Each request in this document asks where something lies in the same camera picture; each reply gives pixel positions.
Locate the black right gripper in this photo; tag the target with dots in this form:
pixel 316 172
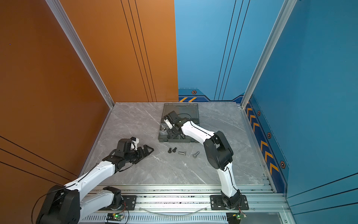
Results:
pixel 168 131

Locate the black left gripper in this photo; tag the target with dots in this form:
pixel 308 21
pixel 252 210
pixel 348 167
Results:
pixel 143 155

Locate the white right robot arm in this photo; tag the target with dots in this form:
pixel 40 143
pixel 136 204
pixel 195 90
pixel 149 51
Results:
pixel 218 151

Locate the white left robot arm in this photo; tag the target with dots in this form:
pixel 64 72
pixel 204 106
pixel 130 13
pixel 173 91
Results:
pixel 70 203

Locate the grey plastic organizer box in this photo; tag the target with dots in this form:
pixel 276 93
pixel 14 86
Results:
pixel 188 110

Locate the green circuit board left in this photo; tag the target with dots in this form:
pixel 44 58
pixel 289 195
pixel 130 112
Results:
pixel 114 217

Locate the green circuit board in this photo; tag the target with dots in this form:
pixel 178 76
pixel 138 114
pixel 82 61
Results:
pixel 235 218
pixel 114 217

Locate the green circuit board right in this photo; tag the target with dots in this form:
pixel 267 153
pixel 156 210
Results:
pixel 235 218

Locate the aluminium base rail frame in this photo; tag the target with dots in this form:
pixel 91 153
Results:
pixel 193 204

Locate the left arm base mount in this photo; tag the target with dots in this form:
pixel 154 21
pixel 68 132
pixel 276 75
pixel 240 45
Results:
pixel 120 202

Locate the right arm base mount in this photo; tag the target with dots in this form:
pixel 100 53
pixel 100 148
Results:
pixel 222 202

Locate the aluminium corner post right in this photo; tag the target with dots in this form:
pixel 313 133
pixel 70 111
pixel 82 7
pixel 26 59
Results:
pixel 279 25

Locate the aluminium corner post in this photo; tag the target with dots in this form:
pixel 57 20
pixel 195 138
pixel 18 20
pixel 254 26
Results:
pixel 279 25
pixel 70 32

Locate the aluminium corner post left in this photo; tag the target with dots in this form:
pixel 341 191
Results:
pixel 70 32

